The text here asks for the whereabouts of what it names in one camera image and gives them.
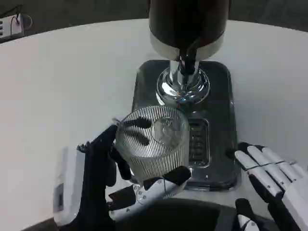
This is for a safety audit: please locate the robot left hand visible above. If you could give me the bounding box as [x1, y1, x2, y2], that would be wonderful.
[53, 116, 192, 227]

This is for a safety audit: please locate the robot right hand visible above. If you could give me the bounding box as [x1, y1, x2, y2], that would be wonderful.
[234, 141, 308, 231]

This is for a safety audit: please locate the clear ribbed glass cup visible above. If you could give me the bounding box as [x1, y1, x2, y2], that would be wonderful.
[115, 105, 191, 184]

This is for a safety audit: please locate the steel drip grid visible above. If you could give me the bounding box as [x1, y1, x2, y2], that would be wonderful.
[188, 117, 210, 169]

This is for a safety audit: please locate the steel drip tray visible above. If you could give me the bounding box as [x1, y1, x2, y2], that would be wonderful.
[130, 60, 241, 191]

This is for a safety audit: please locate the black robot torso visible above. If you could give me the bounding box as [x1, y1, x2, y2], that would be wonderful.
[23, 199, 243, 231]

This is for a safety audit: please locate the black dispenser tap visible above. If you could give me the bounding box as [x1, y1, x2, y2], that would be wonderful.
[179, 38, 201, 76]

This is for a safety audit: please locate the black steel drink dispenser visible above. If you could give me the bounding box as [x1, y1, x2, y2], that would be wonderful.
[147, 0, 227, 104]

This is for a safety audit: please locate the white power box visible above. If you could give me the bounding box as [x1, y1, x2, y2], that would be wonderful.
[0, 13, 25, 38]

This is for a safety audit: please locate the thin black cable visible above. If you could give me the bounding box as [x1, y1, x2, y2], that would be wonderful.
[0, 4, 33, 30]

